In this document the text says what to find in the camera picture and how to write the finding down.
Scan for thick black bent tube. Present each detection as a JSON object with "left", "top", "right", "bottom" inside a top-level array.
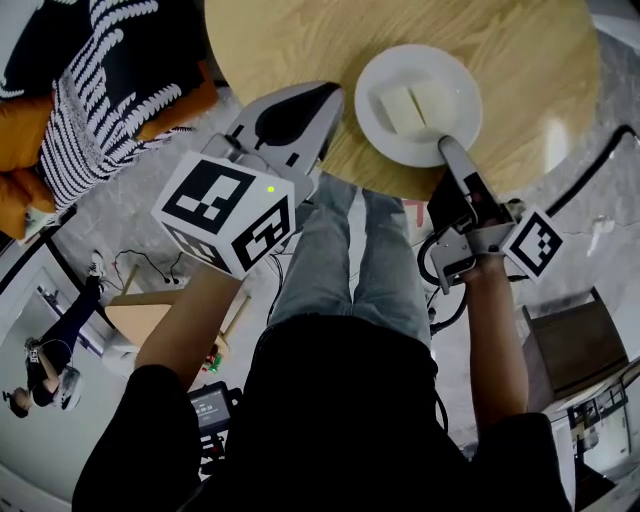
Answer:
[{"left": 543, "top": 124, "right": 640, "bottom": 217}]

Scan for person's black shirt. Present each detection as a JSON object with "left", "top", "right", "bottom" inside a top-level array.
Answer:
[{"left": 72, "top": 314, "right": 576, "bottom": 512}]

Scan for red green small cans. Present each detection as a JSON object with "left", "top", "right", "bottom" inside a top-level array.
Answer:
[{"left": 201, "top": 344, "right": 225, "bottom": 375}]

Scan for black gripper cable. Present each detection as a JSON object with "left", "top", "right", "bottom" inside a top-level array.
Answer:
[{"left": 417, "top": 234, "right": 470, "bottom": 337}]

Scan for person's right forearm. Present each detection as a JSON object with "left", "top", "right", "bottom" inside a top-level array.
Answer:
[{"left": 463, "top": 253, "right": 531, "bottom": 431}]

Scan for person's right leg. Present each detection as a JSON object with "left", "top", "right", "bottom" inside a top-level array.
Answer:
[{"left": 349, "top": 187, "right": 434, "bottom": 352}]

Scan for person's left forearm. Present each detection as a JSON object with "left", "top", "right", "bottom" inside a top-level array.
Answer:
[{"left": 133, "top": 259, "right": 247, "bottom": 394}]

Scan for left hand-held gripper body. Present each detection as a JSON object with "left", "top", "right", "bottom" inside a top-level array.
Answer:
[{"left": 149, "top": 131, "right": 316, "bottom": 281}]

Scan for small wooden stool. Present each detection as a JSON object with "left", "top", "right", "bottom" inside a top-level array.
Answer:
[{"left": 103, "top": 263, "right": 252, "bottom": 357}]

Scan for white plate of food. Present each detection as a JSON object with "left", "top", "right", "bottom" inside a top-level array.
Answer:
[{"left": 353, "top": 43, "right": 484, "bottom": 169}]

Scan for white food block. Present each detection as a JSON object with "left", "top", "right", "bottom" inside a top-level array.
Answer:
[
  {"left": 408, "top": 81, "right": 454, "bottom": 129},
  {"left": 378, "top": 85, "right": 427, "bottom": 135}
]

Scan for black screen recorder device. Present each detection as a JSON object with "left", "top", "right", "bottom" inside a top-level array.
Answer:
[{"left": 187, "top": 381, "right": 244, "bottom": 481}]

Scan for thin black floor cable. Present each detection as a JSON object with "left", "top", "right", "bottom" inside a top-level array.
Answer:
[{"left": 113, "top": 248, "right": 187, "bottom": 287}]

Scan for metal shelf cart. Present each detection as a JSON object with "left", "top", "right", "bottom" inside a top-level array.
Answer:
[{"left": 563, "top": 358, "right": 640, "bottom": 504}]

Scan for person's left leg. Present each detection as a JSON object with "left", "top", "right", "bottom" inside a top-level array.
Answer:
[{"left": 268, "top": 172, "right": 367, "bottom": 332}]

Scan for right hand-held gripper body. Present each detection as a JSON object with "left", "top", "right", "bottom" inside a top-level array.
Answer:
[{"left": 417, "top": 172, "right": 565, "bottom": 296}]

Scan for orange cushion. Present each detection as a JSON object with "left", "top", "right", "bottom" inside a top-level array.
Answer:
[{"left": 0, "top": 59, "right": 221, "bottom": 242}]

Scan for black white patterned pillow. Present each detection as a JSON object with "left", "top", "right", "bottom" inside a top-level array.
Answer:
[{"left": 0, "top": 0, "right": 211, "bottom": 144}]

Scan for red floor tape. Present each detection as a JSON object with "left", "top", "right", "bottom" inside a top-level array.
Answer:
[{"left": 401, "top": 197, "right": 427, "bottom": 227}]

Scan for brown chair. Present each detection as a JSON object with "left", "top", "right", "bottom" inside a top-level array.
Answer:
[{"left": 521, "top": 286, "right": 640, "bottom": 402}]

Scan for round wooden table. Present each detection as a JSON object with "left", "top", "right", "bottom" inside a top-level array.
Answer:
[{"left": 203, "top": 0, "right": 601, "bottom": 202}]

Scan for person's leg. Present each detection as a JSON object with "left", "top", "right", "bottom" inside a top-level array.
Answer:
[
  {"left": 349, "top": 187, "right": 434, "bottom": 352},
  {"left": 268, "top": 172, "right": 367, "bottom": 332}
]

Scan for striped knit blanket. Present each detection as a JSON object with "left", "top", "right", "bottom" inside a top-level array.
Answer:
[{"left": 38, "top": 64, "right": 196, "bottom": 214}]

